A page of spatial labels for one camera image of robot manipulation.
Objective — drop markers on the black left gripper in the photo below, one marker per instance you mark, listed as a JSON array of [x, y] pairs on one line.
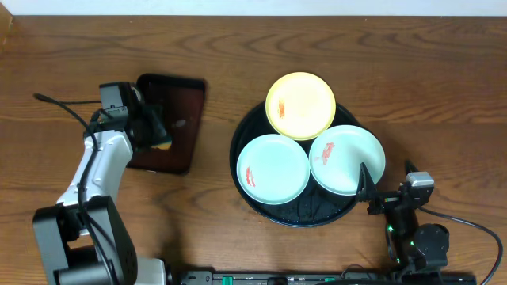
[[154, 129]]

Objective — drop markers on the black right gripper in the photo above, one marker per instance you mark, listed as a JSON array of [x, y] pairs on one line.
[[385, 199]]

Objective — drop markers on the green yellow sponge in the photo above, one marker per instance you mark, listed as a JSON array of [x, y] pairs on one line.
[[163, 143]]

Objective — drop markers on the mint plate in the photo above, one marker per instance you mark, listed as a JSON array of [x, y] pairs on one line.
[[336, 155], [272, 169]]

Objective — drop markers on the yellow plastic plate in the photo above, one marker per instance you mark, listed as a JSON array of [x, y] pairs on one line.
[[300, 105]]

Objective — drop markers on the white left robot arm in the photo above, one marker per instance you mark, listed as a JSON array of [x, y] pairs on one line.
[[82, 238]]

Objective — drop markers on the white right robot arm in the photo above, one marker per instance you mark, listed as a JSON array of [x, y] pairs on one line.
[[416, 248]]

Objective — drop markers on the rectangular dark brown tray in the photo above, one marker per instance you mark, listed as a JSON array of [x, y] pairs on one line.
[[182, 99]]

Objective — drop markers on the round black tray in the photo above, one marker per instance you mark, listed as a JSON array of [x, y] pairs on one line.
[[315, 206]]

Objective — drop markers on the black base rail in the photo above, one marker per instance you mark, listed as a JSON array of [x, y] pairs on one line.
[[350, 277]]

